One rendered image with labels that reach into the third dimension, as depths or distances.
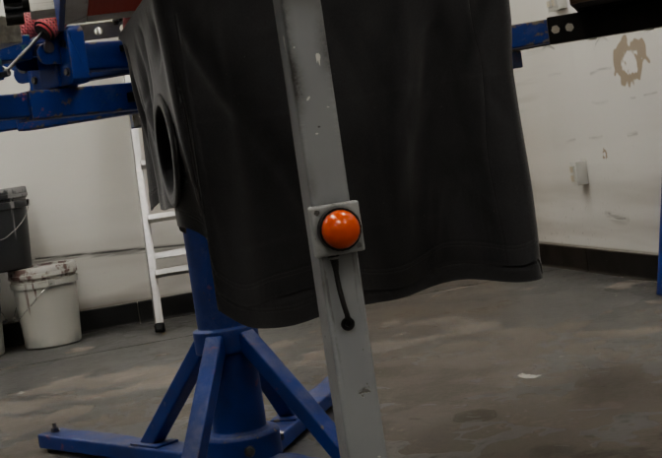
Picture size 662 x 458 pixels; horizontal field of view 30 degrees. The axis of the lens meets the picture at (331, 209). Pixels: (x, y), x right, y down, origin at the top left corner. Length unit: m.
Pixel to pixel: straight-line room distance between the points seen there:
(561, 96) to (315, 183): 4.49
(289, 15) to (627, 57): 3.94
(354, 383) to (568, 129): 4.46
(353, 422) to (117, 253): 4.92
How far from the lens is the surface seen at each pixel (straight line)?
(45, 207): 6.09
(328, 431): 2.67
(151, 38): 1.57
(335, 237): 1.17
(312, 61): 1.21
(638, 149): 5.10
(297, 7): 1.21
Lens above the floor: 0.73
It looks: 3 degrees down
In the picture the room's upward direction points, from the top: 8 degrees counter-clockwise
